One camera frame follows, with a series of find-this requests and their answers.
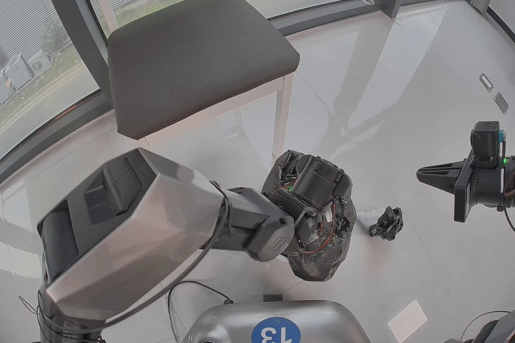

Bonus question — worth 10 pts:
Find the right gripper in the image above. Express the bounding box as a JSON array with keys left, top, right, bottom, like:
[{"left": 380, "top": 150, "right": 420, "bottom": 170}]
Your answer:
[{"left": 417, "top": 158, "right": 507, "bottom": 222}]

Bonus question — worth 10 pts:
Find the black plastic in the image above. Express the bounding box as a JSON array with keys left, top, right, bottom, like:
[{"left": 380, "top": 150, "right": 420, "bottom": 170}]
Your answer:
[{"left": 368, "top": 206, "right": 404, "bottom": 242}]

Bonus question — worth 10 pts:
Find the black plastic bag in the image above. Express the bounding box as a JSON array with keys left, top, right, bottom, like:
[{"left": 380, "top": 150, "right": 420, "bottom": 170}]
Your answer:
[{"left": 262, "top": 150, "right": 357, "bottom": 282}]

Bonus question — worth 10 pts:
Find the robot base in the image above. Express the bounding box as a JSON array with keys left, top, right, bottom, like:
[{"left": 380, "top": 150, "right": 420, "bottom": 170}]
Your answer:
[{"left": 181, "top": 299, "right": 376, "bottom": 343}]

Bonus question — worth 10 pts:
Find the clear printed wrapper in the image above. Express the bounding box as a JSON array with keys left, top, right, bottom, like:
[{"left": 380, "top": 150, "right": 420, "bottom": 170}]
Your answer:
[{"left": 356, "top": 206, "right": 383, "bottom": 231}]

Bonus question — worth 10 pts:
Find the dark grey seat chair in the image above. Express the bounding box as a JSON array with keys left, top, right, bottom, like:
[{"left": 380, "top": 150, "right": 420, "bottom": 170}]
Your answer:
[{"left": 73, "top": 0, "right": 301, "bottom": 169}]

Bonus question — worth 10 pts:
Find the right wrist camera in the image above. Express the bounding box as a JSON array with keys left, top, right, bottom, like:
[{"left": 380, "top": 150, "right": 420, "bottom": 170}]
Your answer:
[{"left": 470, "top": 120, "right": 504, "bottom": 169}]

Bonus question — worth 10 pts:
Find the black cable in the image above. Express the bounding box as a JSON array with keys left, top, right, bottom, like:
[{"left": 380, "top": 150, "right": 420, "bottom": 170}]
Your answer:
[{"left": 167, "top": 280, "right": 234, "bottom": 343}]

